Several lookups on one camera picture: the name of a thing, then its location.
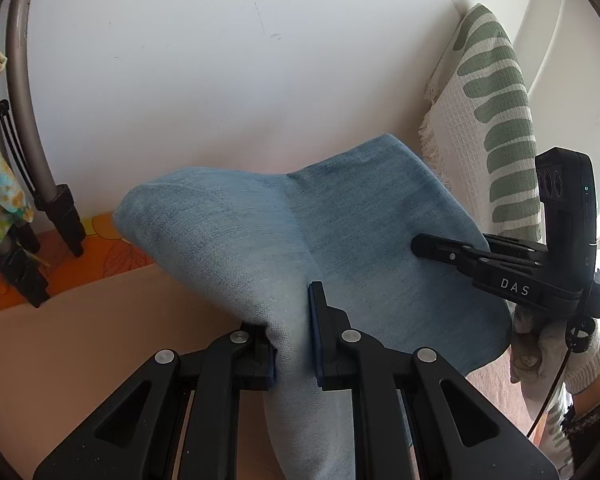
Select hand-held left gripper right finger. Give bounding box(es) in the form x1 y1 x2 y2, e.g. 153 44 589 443
307 281 561 480

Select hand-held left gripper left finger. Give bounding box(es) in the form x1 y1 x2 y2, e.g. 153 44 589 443
32 322 278 480

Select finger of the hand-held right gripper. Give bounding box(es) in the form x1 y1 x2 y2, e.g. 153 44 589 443
482 233 548 260
411 232 546 281

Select light blue denim pants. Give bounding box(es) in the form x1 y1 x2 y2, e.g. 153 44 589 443
112 133 512 480

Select person's right forearm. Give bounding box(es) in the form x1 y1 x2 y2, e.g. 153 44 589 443
562 360 600 480

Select person's right hand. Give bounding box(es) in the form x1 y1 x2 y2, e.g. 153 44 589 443
510 305 600 396

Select white green patterned pillow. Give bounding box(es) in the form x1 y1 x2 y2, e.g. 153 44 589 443
419 3 576 461

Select black folded stand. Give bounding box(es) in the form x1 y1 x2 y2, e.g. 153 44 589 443
0 90 51 309

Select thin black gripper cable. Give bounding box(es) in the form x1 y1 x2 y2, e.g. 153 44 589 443
527 317 597 438

